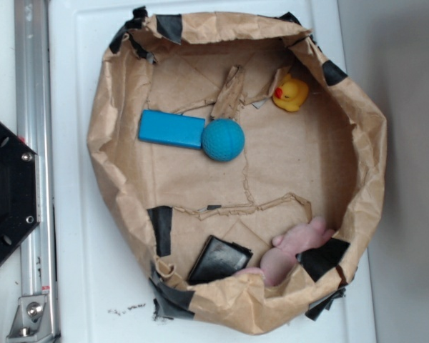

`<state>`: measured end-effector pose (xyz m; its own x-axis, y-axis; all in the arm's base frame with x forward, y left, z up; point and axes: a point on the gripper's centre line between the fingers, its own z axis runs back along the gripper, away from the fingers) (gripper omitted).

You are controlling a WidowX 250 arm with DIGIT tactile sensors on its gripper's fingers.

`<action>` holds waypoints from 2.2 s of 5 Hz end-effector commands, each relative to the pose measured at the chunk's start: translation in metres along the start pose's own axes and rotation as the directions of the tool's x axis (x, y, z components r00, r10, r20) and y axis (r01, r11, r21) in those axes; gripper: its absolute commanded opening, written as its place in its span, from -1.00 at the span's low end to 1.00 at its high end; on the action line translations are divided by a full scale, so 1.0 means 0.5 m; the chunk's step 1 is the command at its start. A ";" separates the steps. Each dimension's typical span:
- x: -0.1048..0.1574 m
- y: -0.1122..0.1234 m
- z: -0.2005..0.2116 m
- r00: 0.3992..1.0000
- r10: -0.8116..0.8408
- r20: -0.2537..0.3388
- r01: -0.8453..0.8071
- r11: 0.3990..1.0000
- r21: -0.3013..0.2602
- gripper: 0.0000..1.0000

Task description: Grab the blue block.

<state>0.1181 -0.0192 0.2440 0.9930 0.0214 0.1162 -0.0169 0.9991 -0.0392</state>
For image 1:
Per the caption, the blue rectangular block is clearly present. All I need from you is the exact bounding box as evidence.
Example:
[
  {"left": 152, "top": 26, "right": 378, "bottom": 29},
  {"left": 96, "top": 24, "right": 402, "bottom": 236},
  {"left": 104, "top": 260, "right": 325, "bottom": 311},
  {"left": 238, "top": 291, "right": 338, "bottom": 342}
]
[{"left": 138, "top": 109, "right": 205, "bottom": 149}]

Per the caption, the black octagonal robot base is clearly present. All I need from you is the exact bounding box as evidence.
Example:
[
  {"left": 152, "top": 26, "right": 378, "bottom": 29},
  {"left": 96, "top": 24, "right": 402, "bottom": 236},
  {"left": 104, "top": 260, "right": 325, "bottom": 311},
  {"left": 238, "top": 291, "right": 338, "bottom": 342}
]
[{"left": 0, "top": 122, "right": 39, "bottom": 266}]

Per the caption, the blue textured ball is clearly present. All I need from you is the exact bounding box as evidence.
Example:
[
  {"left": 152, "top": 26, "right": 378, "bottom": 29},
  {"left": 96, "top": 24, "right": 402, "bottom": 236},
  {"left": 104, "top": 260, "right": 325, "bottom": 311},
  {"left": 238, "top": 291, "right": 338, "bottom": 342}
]
[{"left": 202, "top": 119, "right": 245, "bottom": 161}]

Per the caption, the black leather wallet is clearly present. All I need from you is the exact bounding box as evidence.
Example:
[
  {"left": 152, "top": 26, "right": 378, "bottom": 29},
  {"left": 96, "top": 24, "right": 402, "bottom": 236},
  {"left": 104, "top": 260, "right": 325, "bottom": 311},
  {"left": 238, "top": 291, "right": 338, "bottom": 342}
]
[{"left": 187, "top": 235, "right": 253, "bottom": 285}]

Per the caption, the brown paper bag bin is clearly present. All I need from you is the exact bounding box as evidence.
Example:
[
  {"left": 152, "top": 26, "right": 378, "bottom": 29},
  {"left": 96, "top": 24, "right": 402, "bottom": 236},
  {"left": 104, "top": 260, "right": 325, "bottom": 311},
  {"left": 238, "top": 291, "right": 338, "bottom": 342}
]
[{"left": 87, "top": 8, "right": 387, "bottom": 334}]

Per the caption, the pink plush toy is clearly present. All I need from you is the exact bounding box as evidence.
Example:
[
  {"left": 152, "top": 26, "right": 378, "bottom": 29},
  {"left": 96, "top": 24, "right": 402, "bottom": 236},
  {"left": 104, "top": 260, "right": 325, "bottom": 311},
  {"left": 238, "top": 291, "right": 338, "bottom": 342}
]
[{"left": 235, "top": 217, "right": 335, "bottom": 287}]

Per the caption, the yellow rubber duck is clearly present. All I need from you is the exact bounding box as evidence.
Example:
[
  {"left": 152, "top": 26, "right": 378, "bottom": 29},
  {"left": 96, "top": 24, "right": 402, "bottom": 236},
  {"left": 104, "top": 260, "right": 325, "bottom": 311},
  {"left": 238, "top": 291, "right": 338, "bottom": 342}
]
[{"left": 272, "top": 74, "right": 309, "bottom": 112}]

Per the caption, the metal corner bracket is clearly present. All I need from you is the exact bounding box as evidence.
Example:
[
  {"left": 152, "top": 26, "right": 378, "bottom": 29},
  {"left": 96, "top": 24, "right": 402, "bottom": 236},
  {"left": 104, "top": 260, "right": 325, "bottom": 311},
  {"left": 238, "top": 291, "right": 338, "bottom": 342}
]
[{"left": 6, "top": 294, "right": 60, "bottom": 342}]

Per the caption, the aluminium extrusion rail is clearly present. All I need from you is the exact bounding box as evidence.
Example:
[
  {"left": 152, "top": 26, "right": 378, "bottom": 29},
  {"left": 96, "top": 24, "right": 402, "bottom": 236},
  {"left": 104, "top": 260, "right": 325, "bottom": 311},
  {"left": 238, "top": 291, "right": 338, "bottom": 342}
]
[{"left": 14, "top": 0, "right": 60, "bottom": 297}]

